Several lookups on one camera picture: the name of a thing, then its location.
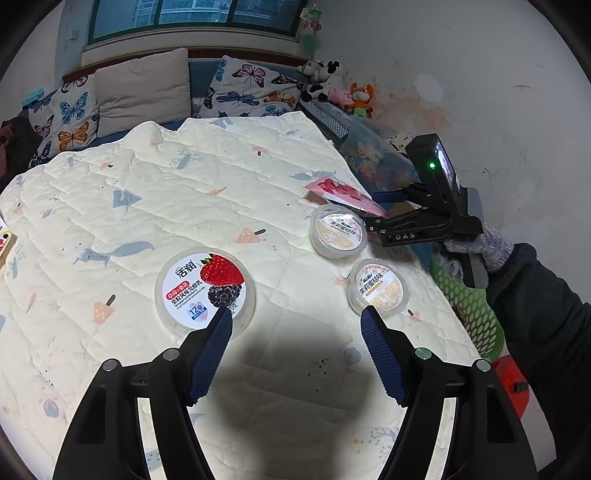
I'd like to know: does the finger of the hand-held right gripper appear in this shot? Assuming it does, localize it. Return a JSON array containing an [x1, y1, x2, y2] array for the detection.
[[365, 205, 455, 247], [372, 182, 432, 208]]

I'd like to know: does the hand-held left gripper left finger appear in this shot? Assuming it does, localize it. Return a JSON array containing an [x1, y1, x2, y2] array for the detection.
[[54, 308, 234, 480]]

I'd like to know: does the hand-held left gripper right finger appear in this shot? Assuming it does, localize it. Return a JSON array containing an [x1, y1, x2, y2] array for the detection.
[[360, 305, 539, 480]]

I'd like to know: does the pink snack packet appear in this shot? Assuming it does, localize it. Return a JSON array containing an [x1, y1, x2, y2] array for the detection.
[[304, 175, 389, 219]]

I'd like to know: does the clear pudding cup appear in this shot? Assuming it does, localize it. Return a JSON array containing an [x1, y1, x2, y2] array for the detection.
[[348, 258, 413, 317], [308, 204, 370, 259]]

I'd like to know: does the strawberry yogurt cup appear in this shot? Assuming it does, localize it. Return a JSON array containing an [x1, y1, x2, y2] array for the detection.
[[154, 247, 256, 335]]

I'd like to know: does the green plastic basket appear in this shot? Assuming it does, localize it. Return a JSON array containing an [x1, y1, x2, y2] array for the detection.
[[429, 251, 506, 363]]

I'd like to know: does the person's right forearm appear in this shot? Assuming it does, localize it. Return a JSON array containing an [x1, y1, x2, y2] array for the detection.
[[485, 242, 591, 462]]

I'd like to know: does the person's right hand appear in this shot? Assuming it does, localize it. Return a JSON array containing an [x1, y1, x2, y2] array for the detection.
[[434, 226, 514, 280]]

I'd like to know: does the clear plastic storage box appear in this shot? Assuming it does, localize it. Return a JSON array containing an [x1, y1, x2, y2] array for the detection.
[[339, 124, 423, 195]]

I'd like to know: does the orange fox plush toy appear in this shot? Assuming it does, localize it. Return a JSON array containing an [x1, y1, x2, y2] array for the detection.
[[344, 83, 376, 120]]

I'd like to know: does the cow plush toy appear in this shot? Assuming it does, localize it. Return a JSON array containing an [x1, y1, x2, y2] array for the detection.
[[297, 60, 345, 102]]

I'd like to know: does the large butterfly print pillow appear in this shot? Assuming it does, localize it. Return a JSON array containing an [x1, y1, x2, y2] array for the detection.
[[198, 55, 305, 120]]

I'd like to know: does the white quilted blanket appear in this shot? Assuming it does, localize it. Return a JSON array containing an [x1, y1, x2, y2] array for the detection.
[[0, 113, 485, 480]]

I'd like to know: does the grey pillow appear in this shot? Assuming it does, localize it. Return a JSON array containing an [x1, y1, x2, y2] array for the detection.
[[95, 47, 192, 127]]

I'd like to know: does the small butterfly print pillow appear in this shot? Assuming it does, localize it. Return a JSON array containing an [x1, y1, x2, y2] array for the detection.
[[28, 74, 100, 169]]

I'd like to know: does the green framed window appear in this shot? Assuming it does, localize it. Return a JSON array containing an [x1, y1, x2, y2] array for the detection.
[[88, 0, 310, 44]]

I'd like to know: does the black cloth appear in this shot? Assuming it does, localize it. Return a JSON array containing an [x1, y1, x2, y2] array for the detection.
[[0, 115, 42, 174]]

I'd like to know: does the paper flower wall decoration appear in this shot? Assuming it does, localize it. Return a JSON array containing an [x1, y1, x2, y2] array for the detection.
[[295, 4, 324, 54]]

